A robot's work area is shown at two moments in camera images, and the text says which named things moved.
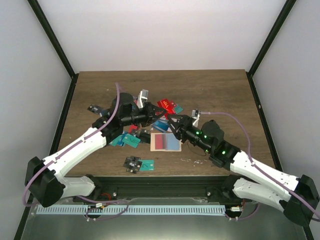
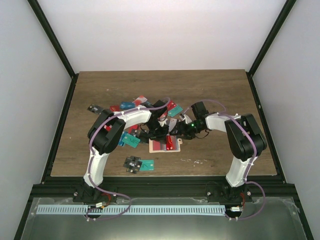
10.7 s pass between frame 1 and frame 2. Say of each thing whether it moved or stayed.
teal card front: stayed
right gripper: moved
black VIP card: stayed
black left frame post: stayed
